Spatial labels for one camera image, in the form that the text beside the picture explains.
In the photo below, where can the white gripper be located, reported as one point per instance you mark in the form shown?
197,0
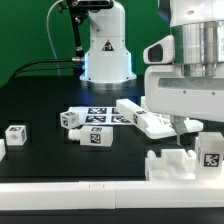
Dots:
167,91

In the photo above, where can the white chair seat block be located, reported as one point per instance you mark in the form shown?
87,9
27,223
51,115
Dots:
173,164

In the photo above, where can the flat white tagged plate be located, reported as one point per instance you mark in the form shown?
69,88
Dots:
99,116

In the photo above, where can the white front fence bar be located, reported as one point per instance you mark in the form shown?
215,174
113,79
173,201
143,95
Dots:
111,195

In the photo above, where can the small white cube block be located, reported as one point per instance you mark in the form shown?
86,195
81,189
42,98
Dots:
16,135

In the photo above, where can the white fence piece left edge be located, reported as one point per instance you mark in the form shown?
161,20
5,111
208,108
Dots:
2,149

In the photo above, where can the white chair back frame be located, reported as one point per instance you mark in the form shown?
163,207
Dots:
153,125

